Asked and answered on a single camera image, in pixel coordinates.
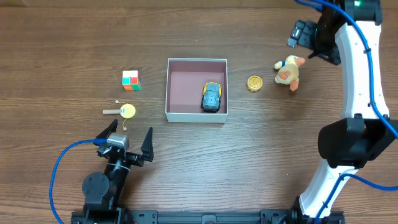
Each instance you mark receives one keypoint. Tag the golden mooncake toy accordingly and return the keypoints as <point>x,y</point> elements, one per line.
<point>254,83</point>

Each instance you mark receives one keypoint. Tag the white plush duck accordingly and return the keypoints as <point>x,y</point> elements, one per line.
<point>288,71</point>

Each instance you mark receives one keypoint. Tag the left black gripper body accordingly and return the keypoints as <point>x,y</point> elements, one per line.
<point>125,155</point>

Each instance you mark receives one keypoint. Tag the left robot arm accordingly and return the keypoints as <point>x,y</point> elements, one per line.
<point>102,190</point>

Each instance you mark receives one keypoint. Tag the colourful puzzle cube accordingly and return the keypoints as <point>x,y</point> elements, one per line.
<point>131,80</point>

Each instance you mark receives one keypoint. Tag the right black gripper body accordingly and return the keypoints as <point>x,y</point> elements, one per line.
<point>325,53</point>

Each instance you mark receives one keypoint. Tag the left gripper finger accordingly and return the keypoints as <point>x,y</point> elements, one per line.
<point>147,146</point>
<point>110,129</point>

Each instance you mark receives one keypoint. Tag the white box maroon interior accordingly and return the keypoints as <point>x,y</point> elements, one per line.
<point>186,79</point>

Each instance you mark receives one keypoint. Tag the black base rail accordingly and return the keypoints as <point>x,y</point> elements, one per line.
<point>154,217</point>

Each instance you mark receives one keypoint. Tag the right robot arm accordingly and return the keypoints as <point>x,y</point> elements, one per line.
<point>346,34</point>

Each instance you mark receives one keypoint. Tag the yellow grey toy truck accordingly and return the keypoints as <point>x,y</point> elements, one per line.
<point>211,100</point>

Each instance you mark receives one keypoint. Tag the yellow rattle drum wooden handle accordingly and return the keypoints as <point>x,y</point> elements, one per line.
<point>127,111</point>

